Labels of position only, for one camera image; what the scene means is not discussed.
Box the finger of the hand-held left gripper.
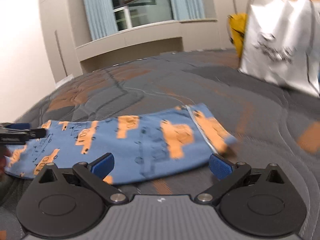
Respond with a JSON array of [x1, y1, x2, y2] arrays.
[[0, 122, 31, 130], [0, 129, 47, 145]]

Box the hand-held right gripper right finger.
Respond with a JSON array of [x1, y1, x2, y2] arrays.
[[194, 154, 288, 204]]

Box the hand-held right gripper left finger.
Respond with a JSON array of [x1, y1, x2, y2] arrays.
[[34, 152, 129, 204]]

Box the blue pants with orange print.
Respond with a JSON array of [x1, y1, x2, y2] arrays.
[[4, 102, 238, 186]]

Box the grey and orange quilted mattress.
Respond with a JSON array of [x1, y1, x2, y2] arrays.
[[0, 47, 320, 240]]

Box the beige built-in wardrobe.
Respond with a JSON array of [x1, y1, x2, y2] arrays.
[[209, 0, 252, 50], [37, 0, 93, 81]]

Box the beige window seat cabinet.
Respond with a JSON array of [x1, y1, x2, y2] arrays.
[[75, 17, 218, 75]]

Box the yellow printed bag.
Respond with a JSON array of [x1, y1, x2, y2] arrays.
[[227, 13, 248, 58]]

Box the white printed bag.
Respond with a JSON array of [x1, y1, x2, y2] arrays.
[[237, 0, 320, 97]]

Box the light blue curtain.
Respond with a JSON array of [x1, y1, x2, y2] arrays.
[[80, 0, 121, 41], [166, 0, 206, 21]]

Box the window with open sash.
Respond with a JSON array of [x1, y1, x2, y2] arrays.
[[110, 0, 175, 29]]

